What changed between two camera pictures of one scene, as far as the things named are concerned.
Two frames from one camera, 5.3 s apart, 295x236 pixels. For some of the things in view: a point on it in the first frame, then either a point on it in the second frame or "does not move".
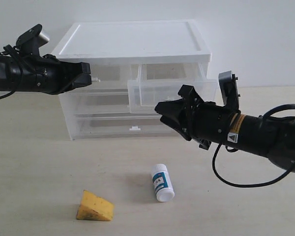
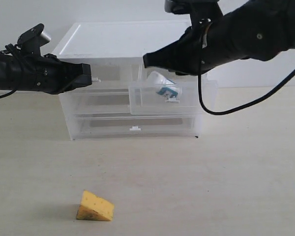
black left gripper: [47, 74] does not move
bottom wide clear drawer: [101, 127] does not move
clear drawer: [150, 84] does not move
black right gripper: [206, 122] → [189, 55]
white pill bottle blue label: [164, 191] → [163, 86]
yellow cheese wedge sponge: [93, 207] does not move
